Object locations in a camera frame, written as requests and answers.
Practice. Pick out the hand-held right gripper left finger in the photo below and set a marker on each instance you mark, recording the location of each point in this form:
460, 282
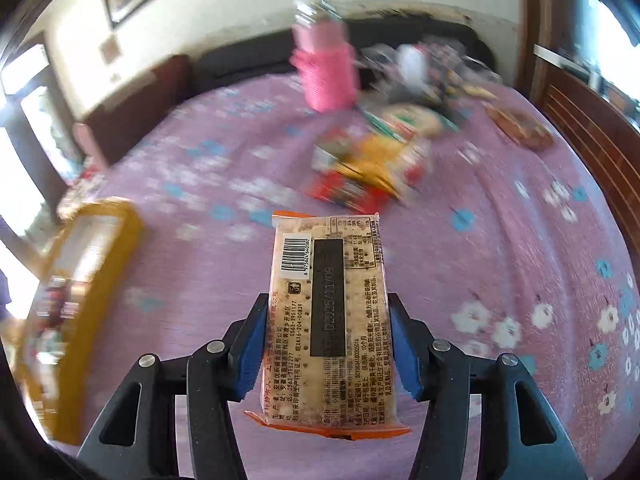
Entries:
250, 355

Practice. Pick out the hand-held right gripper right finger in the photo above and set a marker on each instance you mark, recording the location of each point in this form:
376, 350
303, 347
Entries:
406, 360

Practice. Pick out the orange-edged cracker packet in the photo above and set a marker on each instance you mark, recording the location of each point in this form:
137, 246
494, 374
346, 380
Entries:
325, 285

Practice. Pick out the pile of mixed snack packets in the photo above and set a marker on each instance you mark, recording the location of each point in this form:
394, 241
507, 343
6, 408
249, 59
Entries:
372, 160

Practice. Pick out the purple floral bedsheet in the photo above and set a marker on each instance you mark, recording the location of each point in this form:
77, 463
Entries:
225, 135

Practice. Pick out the brown snack packet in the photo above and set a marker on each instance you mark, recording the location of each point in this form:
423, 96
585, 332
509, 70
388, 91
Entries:
520, 127

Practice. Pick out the brown wooden cabinet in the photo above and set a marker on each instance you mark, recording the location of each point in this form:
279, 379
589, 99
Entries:
150, 100

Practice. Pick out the black sofa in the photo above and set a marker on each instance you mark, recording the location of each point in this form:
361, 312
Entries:
240, 65

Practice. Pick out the pink bottle with silver cap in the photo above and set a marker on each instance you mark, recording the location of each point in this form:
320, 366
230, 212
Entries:
327, 75

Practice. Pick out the white plastic bag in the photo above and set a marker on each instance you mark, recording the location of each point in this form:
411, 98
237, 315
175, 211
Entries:
415, 67

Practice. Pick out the wooden headboard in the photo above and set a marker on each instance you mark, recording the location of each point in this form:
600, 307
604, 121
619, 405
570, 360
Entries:
590, 130

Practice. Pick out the window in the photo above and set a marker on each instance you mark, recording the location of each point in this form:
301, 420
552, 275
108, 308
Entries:
622, 50

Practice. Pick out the wall switch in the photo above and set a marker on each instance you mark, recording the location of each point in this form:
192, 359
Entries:
110, 51

